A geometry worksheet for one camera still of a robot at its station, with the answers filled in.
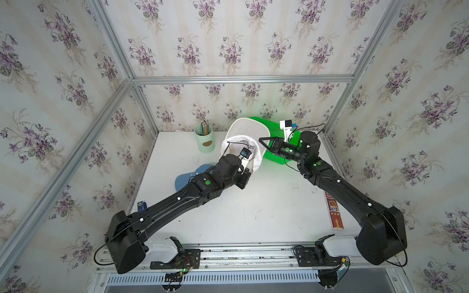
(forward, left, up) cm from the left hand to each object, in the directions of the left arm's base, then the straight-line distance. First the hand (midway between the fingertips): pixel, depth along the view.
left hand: (251, 171), depth 74 cm
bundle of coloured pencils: (+34, +23, -7) cm, 42 cm away
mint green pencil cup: (+28, +23, -14) cm, 39 cm away
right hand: (+8, -4, +10) cm, 13 cm away
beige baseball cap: (+12, +2, +10) cm, 16 cm away
